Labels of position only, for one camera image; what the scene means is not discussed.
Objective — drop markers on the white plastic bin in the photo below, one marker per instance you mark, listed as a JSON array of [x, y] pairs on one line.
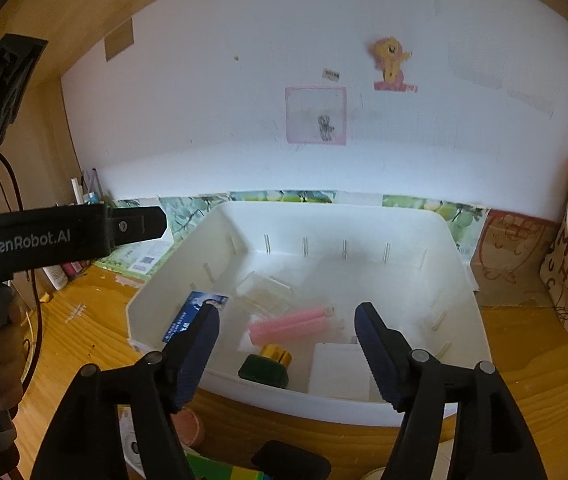
[[414, 270]]

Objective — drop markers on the green perfume bottle gold cap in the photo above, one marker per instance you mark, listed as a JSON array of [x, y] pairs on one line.
[[264, 370]]

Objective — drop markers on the white power adapter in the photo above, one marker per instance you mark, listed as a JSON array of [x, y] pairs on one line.
[[339, 370]]

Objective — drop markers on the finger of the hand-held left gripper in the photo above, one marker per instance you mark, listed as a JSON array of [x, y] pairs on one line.
[[136, 227]]

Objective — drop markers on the brown cardboard sheet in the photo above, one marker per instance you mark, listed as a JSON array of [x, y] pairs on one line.
[[514, 260]]

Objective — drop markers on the pink round puff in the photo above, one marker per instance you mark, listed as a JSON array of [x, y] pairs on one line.
[[189, 427]]

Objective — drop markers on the yellow pony wall sticker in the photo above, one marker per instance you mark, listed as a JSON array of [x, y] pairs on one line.
[[391, 62]]

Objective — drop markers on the colourful puzzle cube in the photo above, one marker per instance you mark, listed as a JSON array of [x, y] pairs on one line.
[[214, 470]]

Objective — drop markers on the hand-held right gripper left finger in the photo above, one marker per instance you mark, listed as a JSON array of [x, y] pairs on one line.
[[196, 355]]

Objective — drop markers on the small wall label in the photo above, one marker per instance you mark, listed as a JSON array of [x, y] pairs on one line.
[[331, 75]]

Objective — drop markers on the person's left hand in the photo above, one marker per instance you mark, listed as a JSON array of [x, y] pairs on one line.
[[1, 365]]

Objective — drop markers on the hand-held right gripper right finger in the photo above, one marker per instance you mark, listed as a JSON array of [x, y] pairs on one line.
[[379, 355]]

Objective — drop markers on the pink can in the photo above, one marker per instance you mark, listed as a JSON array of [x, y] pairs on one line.
[[76, 269]]

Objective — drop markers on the thin white tube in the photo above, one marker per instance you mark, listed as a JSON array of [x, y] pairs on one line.
[[78, 190]]

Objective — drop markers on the blue label floss pick box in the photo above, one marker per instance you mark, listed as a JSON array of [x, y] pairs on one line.
[[199, 302]]

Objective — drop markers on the wooden shelf unit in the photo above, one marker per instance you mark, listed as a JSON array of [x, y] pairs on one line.
[[49, 150]]

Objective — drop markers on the white carton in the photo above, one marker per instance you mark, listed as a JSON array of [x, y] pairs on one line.
[[149, 257]]

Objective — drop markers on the clear plastic lid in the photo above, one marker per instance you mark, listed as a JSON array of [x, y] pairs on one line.
[[264, 292]]

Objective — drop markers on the pink square wall sticker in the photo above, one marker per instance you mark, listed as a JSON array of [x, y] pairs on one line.
[[314, 110]]

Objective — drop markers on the black charger plug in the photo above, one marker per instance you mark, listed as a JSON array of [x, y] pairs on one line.
[[289, 462]]

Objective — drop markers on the white compact camera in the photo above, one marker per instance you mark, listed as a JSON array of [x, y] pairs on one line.
[[131, 445]]

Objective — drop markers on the pink comb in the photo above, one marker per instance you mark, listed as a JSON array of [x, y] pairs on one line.
[[289, 325]]

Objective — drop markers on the leaf print poster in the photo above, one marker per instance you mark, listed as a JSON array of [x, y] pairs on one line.
[[184, 215]]

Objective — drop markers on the clear tape patch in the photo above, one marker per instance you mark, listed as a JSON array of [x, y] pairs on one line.
[[119, 40]]

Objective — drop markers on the white spray bottle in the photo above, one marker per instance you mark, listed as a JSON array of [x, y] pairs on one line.
[[54, 277]]

